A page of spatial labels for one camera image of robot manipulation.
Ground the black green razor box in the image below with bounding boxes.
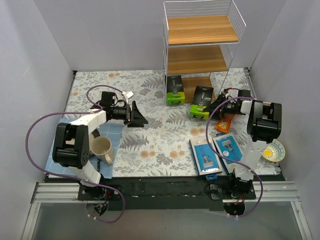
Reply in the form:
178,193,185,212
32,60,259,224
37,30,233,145
166,75,185,105
189,86,214,120

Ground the orange BIC razor pack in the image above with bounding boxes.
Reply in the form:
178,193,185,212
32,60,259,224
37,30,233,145
215,114,235,134

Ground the blue harry's razor box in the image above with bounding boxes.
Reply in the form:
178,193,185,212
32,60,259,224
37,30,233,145
189,137,223,176
212,133,243,175

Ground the white wire wooden shelf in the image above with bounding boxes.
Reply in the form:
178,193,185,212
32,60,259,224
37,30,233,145
163,0,246,103

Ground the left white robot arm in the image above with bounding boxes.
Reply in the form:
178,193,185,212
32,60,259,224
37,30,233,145
52,91,148,200

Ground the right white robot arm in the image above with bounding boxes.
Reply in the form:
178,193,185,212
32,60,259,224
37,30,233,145
202,87,282,199

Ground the floral table mat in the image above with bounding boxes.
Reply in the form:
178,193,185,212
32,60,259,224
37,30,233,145
63,67,286,178

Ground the dark rimmed ceramic plate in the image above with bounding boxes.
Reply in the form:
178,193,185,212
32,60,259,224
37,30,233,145
89,129,101,156

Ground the beige ceramic mug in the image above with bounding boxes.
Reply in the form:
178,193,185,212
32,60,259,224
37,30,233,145
91,136,116,166

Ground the dark knife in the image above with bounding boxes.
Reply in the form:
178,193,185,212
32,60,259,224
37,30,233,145
97,159,101,172

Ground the yellow patterned bowl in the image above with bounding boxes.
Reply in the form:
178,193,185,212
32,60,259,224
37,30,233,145
262,139,286,163

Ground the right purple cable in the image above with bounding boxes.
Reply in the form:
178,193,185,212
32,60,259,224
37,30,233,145
204,87,264,219

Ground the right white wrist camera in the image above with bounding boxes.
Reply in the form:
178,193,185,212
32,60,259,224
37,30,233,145
221,88,232,100

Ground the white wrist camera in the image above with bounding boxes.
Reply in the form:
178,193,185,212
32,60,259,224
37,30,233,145
121,90,134,104
221,88,232,100

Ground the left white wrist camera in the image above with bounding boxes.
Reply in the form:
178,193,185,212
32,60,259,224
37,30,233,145
121,90,134,104

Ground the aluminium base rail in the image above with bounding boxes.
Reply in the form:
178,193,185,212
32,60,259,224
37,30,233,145
22,181,312,240

